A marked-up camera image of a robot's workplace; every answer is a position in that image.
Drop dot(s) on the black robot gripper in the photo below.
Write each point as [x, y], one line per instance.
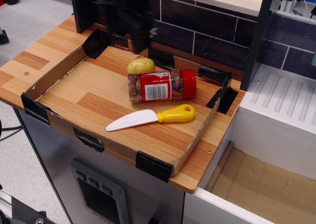
[134, 15]

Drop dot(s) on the red-lidded spice bottle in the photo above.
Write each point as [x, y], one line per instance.
[161, 86]

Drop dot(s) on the cardboard fence with black tape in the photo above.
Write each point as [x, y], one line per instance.
[88, 90]

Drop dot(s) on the yellow toy potato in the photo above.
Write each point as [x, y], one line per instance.
[141, 65]

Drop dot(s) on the grey toy oven cabinet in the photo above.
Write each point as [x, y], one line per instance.
[96, 187]

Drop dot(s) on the white toy sink unit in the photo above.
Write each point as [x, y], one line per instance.
[265, 171]

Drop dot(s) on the dark left shelf post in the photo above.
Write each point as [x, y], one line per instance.
[85, 13]

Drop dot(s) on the yellow-handled white toy knife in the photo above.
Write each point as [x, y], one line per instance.
[181, 113]

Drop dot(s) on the dark grey shelf post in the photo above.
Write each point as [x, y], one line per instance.
[259, 41]

